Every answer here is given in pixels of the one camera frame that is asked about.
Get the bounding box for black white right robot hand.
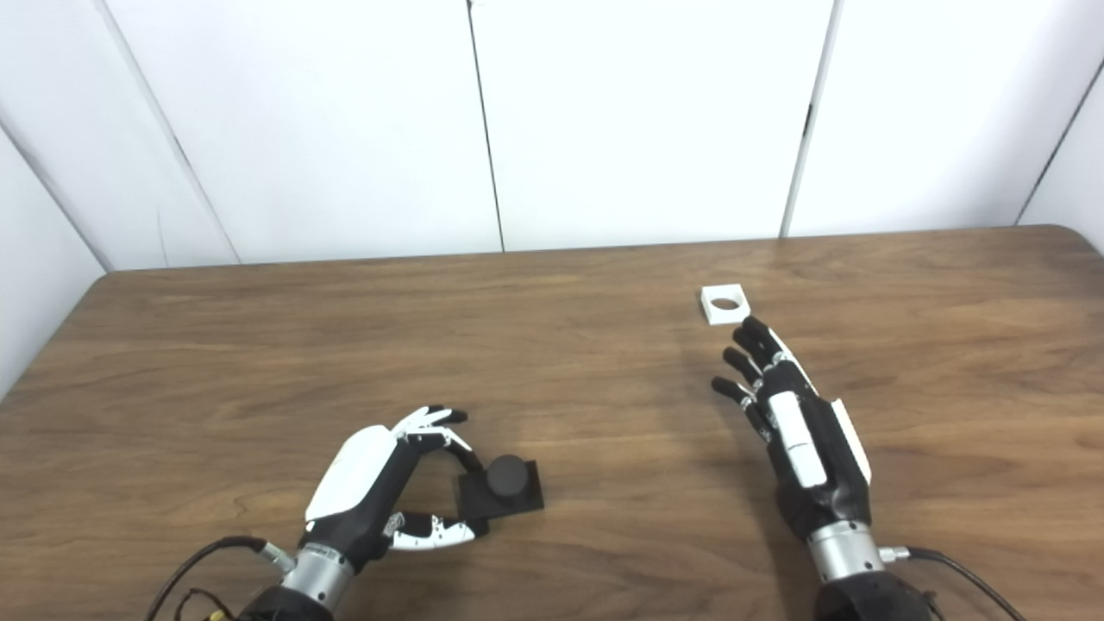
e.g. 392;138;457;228
712;316;889;583

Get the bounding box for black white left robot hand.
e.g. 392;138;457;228
278;405;489;606

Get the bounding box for black peg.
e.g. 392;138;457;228
457;455;546;522

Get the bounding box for white square piece with hole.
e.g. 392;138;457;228
700;283;750;326

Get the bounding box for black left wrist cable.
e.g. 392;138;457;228
142;536;298;621

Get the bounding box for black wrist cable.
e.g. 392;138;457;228
880;545;1025;621
142;536;298;621

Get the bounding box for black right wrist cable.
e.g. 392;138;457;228
880;545;1025;621

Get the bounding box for thin left arm wire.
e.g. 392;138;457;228
172;588;235;621

